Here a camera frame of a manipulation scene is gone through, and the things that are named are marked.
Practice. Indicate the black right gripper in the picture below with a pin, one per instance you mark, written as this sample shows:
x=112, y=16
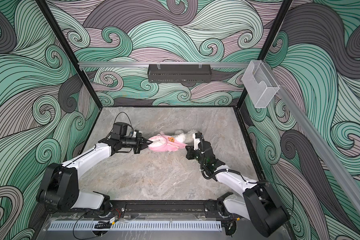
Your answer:
x=191, y=152

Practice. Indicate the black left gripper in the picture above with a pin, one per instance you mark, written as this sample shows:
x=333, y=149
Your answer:
x=140, y=144

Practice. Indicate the white plush teddy bear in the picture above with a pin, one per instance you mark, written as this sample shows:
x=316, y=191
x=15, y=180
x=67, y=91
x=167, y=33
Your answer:
x=178, y=138

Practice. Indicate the pink knitted bear sweater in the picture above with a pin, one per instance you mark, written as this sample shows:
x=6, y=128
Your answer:
x=167, y=148

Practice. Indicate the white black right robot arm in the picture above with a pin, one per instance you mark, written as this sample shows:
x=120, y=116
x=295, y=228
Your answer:
x=248, y=189

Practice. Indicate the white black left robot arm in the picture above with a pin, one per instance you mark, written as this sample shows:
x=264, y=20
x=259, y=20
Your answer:
x=59, y=189

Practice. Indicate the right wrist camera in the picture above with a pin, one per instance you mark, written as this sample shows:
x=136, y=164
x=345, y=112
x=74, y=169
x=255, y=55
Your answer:
x=197, y=140

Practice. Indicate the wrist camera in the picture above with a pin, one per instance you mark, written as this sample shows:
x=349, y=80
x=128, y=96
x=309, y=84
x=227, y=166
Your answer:
x=120, y=129
x=197, y=140

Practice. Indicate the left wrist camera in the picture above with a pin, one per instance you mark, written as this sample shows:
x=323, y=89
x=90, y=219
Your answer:
x=120, y=129

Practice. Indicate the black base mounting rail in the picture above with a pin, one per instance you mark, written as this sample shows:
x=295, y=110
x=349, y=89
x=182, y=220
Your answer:
x=168, y=207

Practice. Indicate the black enclosure corner post right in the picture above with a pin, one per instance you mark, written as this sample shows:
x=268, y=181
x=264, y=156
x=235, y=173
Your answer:
x=274, y=30

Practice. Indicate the black enclosure corner post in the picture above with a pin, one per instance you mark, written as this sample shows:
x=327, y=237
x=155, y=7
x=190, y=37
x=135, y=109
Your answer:
x=68, y=50
x=274, y=30

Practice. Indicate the black perforated wall tray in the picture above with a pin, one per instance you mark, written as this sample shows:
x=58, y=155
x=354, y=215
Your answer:
x=179, y=74

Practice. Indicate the white slotted cable duct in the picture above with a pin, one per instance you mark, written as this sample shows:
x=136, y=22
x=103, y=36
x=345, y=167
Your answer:
x=139, y=226

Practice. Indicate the clear plastic wall bin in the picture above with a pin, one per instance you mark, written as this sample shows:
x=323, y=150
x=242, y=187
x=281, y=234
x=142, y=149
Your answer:
x=260, y=83

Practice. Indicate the aluminium rail back wall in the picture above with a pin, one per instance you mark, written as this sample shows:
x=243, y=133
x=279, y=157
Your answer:
x=124, y=64

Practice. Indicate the aluminium rail wall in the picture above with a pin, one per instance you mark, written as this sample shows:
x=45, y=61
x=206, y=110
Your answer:
x=343, y=177
x=124, y=64

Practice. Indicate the aluminium rail right wall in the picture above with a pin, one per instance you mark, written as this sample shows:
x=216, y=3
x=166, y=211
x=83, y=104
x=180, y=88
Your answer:
x=343, y=177

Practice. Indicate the black enclosure corner post left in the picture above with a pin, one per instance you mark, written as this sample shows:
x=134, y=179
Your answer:
x=68, y=50

